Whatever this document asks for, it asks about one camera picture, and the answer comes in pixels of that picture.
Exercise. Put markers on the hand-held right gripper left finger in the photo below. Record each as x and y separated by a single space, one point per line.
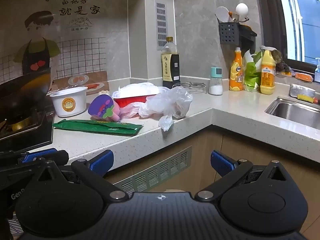
101 162

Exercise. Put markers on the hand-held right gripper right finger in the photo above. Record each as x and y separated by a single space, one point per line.
223 163

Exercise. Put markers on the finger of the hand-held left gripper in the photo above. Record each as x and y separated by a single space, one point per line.
40 154
62 157

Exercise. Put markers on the black gas stove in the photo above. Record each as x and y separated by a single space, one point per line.
37 133

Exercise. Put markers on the white paper bowl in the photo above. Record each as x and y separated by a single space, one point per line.
70 102

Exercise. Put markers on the pink plastic bag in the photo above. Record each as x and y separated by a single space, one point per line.
130 111

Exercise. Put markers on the cabinet vent grille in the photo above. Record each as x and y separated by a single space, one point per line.
160 170

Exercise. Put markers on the black wok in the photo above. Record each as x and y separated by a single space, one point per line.
22 90

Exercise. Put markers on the red takeaway container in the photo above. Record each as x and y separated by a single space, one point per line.
130 101

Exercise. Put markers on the salt shaker teal lid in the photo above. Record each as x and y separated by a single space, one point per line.
215 85

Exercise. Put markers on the clear plastic bag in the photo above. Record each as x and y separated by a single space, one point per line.
167 102

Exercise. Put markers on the steel sink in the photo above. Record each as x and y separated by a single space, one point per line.
295 112

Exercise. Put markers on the orange detergent bottle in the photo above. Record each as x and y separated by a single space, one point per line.
236 75

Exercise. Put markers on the green plastic bag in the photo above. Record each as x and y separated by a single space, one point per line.
251 77

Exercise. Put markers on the yellow bottle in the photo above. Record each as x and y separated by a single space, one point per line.
267 77

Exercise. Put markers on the yellow dish sponge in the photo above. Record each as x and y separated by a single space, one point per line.
306 98

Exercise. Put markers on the silver metal dish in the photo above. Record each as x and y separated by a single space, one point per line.
300 90

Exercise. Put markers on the dark sauce bottle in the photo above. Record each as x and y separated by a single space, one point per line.
171 70

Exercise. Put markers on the orange packet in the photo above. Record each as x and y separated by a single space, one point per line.
303 77

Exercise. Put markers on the dark plastic bag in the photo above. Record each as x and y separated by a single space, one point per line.
281 60

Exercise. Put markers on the black utensil holder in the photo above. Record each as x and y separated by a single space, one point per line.
228 33

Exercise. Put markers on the clear soap bottle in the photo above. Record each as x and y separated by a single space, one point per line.
317 72

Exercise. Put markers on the white skimmer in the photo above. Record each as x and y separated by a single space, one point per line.
222 14

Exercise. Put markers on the white spoon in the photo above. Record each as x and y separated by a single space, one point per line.
242 8

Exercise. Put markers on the wall poster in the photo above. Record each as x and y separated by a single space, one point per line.
75 17

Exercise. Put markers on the wall vent grille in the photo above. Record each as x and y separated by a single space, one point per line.
160 25

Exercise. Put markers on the dark window frame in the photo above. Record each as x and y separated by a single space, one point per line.
275 17

